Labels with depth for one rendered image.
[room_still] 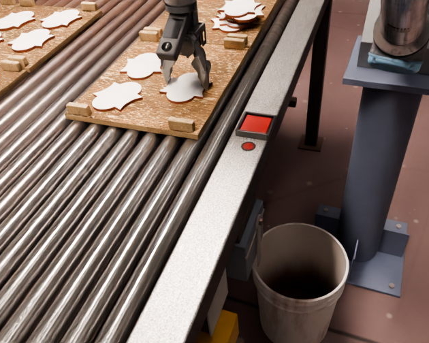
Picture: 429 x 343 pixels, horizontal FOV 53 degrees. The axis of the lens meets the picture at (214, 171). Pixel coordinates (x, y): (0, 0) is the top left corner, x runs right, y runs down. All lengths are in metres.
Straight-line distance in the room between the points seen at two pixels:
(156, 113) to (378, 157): 0.76
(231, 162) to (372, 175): 0.73
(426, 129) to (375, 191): 1.10
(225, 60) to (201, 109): 0.24
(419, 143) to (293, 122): 0.68
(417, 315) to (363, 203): 0.47
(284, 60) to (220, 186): 0.52
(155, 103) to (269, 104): 0.28
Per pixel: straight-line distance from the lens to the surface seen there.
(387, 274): 1.88
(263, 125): 0.98
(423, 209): 2.17
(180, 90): 1.09
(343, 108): 2.69
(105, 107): 1.08
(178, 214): 0.81
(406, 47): 1.03
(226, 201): 0.83
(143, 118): 1.03
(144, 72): 1.20
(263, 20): 1.44
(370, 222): 1.70
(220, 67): 1.19
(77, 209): 0.88
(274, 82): 1.16
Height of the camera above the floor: 1.52
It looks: 43 degrees down
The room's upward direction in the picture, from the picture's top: 6 degrees counter-clockwise
